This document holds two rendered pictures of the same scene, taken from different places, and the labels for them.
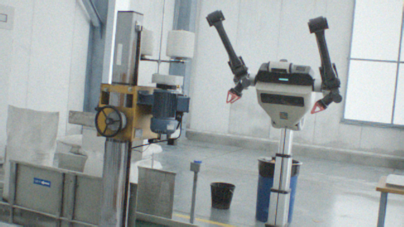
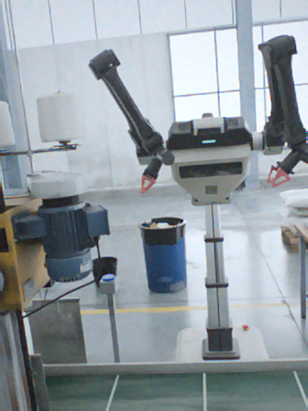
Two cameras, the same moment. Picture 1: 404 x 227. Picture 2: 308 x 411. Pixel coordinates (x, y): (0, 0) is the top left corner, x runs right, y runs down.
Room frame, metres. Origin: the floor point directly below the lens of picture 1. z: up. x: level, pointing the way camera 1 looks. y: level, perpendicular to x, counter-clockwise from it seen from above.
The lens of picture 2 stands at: (1.45, 0.31, 1.54)
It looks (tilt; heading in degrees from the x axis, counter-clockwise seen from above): 11 degrees down; 344
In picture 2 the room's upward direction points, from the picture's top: 5 degrees counter-clockwise
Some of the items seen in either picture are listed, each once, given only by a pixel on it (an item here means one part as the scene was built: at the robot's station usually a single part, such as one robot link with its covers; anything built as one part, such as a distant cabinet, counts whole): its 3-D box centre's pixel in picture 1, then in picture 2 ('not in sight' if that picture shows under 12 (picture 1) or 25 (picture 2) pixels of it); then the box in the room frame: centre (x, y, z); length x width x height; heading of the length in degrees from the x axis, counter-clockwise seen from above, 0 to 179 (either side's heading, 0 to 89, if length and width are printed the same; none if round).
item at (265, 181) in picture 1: (276, 190); (165, 254); (5.21, -0.84, 0.32); 0.51 x 0.48 x 0.65; 157
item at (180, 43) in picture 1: (180, 44); (61, 118); (2.95, 0.18, 1.61); 0.17 x 0.17 x 0.17
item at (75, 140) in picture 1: (88, 139); not in sight; (6.11, 1.42, 0.56); 0.66 x 0.43 x 0.15; 154
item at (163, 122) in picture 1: (164, 111); (66, 240); (2.81, 0.23, 1.21); 0.15 x 0.15 x 0.25
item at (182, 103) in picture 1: (183, 106); (95, 224); (2.82, 0.13, 1.25); 0.10 x 0.08 x 0.12; 2
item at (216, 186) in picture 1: (221, 195); (104, 272); (5.55, -0.28, 0.13); 0.30 x 0.30 x 0.26
